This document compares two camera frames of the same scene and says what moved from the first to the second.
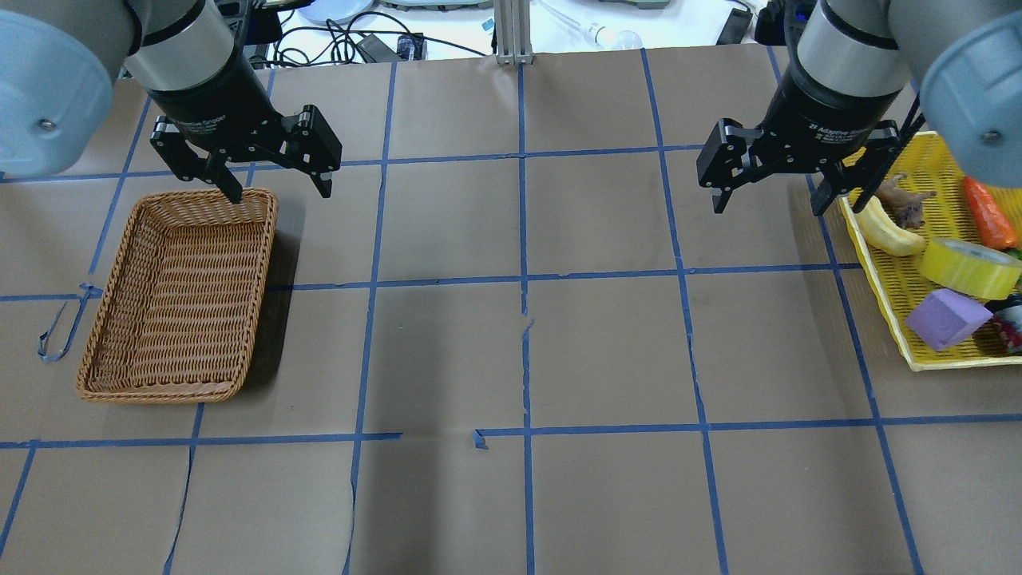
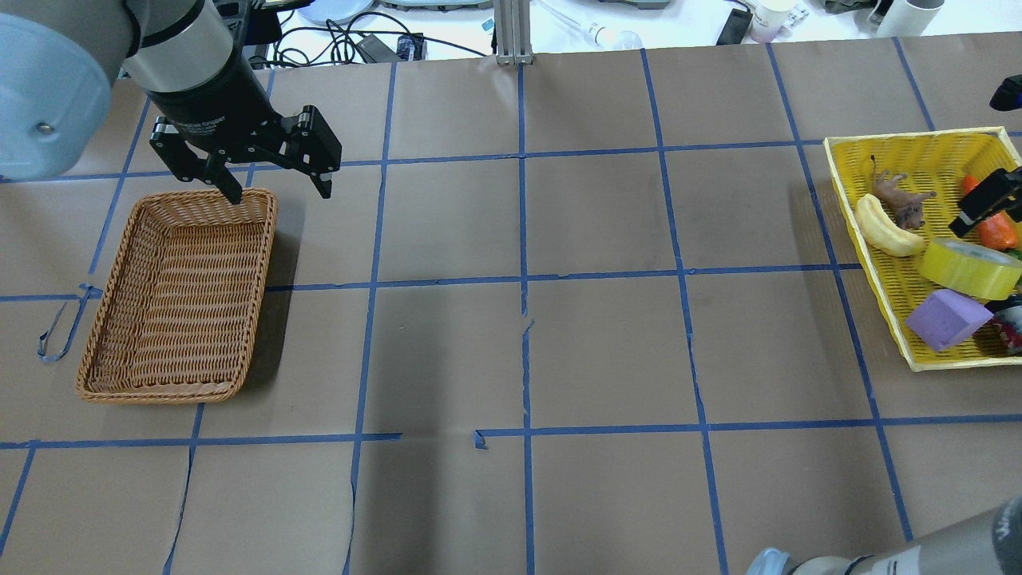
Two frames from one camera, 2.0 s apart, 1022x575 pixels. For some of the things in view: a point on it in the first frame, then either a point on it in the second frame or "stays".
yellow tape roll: (970, 269) stays
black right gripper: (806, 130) → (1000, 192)
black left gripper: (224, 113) stays
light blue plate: (340, 10) stays
